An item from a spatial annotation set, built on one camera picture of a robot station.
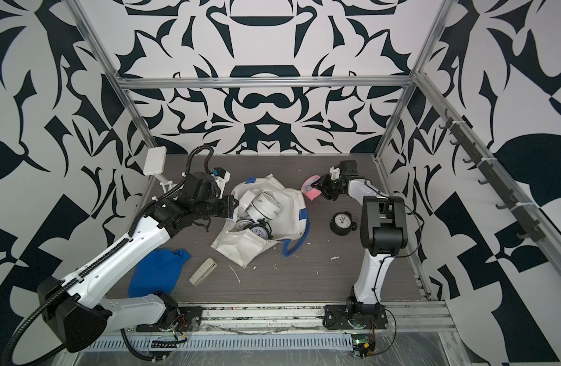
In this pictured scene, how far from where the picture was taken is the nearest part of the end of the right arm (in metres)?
0.78

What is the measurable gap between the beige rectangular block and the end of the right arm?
0.50 m

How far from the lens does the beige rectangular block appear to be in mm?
813
